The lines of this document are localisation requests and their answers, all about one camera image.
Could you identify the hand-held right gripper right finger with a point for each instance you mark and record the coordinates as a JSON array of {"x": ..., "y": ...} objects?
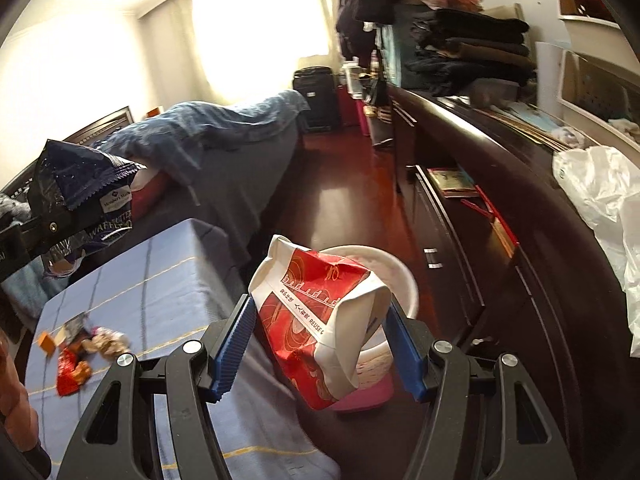
[{"x": 406, "y": 352}]

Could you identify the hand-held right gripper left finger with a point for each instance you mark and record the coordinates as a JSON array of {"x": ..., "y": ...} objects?
[{"x": 234, "y": 347}]

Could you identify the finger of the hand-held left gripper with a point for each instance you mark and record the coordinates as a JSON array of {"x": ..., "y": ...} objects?
[{"x": 25, "y": 245}]

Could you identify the red and white paper bag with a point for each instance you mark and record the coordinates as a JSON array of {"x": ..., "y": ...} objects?
[{"x": 300, "y": 320}]

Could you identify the white and pink plastic bin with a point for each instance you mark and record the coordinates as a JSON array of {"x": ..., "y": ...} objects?
[{"x": 395, "y": 272}]

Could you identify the dark blue snack bag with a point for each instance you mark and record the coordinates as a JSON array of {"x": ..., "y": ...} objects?
[{"x": 75, "y": 180}]

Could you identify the orange foam cube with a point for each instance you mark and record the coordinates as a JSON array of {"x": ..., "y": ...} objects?
[{"x": 46, "y": 344}]

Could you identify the person's left forearm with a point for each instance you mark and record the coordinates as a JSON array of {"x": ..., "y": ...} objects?
[{"x": 15, "y": 400}]

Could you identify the light blue fleece robe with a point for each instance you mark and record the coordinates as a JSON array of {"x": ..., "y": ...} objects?
[{"x": 30, "y": 285}]

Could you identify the dark foil wrapper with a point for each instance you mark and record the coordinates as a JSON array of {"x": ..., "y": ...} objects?
[{"x": 75, "y": 327}]

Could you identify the blue checked table cover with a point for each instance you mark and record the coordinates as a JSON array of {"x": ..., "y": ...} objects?
[{"x": 150, "y": 285}]

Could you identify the dark wooden dresser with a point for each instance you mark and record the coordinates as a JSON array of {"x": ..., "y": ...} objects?
[{"x": 500, "y": 285}]

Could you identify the crumpled beige wrapper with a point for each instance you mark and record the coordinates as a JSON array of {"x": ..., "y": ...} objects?
[{"x": 107, "y": 342}]

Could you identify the pink and red patchwork quilt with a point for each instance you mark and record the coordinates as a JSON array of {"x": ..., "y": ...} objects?
[{"x": 145, "y": 195}]

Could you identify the dark wooden headboard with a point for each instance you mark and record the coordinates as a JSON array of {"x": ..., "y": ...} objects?
[{"x": 100, "y": 125}]

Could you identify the red flat box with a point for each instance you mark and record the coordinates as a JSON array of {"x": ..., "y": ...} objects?
[{"x": 500, "y": 230}]

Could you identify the olive booklet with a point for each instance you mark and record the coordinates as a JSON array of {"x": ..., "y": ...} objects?
[{"x": 450, "y": 180}]

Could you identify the folded pink red quilt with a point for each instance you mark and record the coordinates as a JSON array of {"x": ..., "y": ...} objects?
[{"x": 200, "y": 120}]

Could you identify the white curtain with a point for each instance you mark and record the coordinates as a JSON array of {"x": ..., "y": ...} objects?
[{"x": 165, "y": 50}]

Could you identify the white plastic bag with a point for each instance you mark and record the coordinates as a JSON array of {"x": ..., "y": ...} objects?
[{"x": 605, "y": 190}]

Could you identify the black suitcase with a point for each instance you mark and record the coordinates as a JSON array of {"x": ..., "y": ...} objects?
[{"x": 315, "y": 100}]

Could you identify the pile of papers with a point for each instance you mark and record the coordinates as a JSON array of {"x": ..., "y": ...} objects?
[{"x": 530, "y": 122}]

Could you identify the cluster of toiletry bottles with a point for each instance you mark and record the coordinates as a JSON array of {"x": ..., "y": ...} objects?
[{"x": 352, "y": 77}]

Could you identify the stack of folded dark clothes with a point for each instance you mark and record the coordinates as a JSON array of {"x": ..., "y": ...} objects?
[{"x": 475, "y": 50}]

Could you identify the white shelf unit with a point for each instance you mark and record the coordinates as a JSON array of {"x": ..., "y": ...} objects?
[{"x": 590, "y": 85}]

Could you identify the black hanging jacket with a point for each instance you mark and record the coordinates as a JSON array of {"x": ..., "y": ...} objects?
[{"x": 365, "y": 0}]

